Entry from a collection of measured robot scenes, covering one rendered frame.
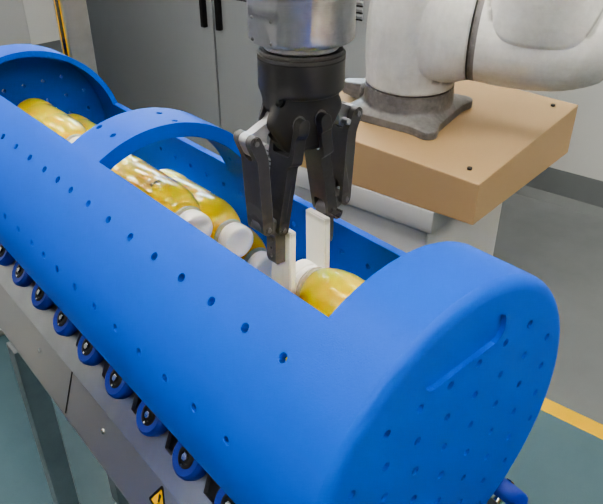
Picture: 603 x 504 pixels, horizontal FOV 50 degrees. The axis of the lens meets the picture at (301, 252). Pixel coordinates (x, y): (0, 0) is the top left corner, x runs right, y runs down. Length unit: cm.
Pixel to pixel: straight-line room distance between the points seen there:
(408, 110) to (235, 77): 174
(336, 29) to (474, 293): 23
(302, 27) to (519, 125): 72
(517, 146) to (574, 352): 147
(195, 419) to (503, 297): 24
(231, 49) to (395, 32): 175
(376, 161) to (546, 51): 30
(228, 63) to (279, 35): 229
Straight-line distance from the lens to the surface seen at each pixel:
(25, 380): 148
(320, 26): 53
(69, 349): 91
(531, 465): 205
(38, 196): 74
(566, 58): 105
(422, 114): 113
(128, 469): 81
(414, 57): 109
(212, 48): 287
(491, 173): 102
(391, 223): 111
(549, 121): 122
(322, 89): 55
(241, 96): 280
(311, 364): 42
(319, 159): 61
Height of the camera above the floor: 147
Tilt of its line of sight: 31 degrees down
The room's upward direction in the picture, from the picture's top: straight up
